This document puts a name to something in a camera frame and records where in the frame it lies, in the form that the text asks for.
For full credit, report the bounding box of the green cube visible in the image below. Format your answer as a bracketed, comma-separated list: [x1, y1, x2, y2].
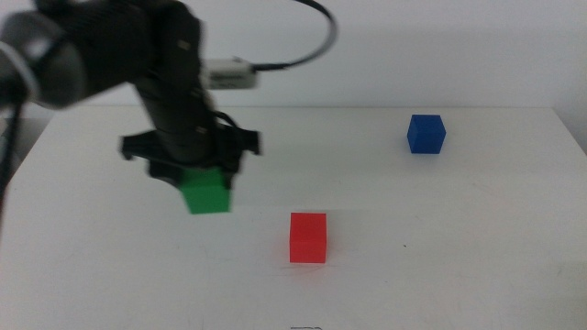
[178, 166, 233, 215]

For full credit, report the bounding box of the red cube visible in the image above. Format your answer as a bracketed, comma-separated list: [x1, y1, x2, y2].
[289, 212, 328, 264]

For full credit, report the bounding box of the blue cube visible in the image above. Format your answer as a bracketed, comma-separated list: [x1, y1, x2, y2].
[406, 114, 448, 155]

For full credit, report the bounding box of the white zip tie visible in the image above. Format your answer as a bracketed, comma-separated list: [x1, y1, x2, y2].
[0, 41, 40, 105]

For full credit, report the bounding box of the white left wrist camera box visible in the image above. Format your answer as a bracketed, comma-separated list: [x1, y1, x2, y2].
[201, 58, 259, 91]

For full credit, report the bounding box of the black braided cable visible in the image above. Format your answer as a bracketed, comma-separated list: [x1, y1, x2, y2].
[0, 0, 339, 198]

